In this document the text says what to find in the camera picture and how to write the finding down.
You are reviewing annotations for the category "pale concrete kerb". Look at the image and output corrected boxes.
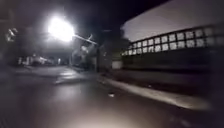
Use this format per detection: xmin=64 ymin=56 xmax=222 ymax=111
xmin=99 ymin=76 xmax=212 ymax=112

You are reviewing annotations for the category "grey concrete road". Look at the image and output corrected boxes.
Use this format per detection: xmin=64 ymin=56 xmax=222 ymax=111
xmin=0 ymin=65 xmax=224 ymax=128

